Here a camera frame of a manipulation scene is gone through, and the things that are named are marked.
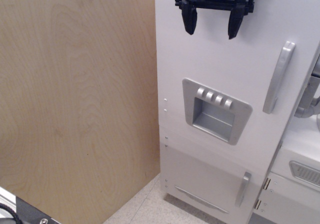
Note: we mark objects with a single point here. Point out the grey dispenser box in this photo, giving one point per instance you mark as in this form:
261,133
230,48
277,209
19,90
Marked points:
215,113

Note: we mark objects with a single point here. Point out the brass oven hinge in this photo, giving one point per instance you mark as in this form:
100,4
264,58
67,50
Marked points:
266,183
257,204

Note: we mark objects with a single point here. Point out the silver door handle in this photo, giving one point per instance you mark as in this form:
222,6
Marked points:
242,190
277,77

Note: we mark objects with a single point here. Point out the white toy oven unit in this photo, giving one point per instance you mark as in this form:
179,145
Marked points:
288,199

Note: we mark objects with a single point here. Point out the black metal base plate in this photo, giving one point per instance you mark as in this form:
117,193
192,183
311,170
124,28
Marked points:
16,210

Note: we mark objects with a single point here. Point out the plywood board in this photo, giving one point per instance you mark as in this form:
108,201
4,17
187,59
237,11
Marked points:
79,122

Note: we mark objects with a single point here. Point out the silver upper door handle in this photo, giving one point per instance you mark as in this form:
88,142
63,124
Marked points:
277,77

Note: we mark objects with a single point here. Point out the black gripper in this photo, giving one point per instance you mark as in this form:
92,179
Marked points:
238,9

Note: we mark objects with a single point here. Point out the grey faucet pipe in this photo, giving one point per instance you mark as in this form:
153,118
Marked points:
309,104

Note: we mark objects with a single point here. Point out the silver lower door handle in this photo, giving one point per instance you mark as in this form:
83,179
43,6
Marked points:
242,190

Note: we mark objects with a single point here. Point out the brass oven hinge upper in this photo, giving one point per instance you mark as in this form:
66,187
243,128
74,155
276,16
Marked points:
266,183

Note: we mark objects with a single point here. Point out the brass oven hinge lower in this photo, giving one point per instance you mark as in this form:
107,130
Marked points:
257,204

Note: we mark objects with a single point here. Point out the white toy fridge cabinet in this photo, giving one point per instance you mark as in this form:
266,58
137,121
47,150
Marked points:
230,76

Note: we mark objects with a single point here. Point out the white fridge door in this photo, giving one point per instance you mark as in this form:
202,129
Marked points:
241,67

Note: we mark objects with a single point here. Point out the grey oven vent panel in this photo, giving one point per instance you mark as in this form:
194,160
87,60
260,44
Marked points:
305,173

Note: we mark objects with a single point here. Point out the white lower freezer door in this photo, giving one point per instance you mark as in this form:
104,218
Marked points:
204,179

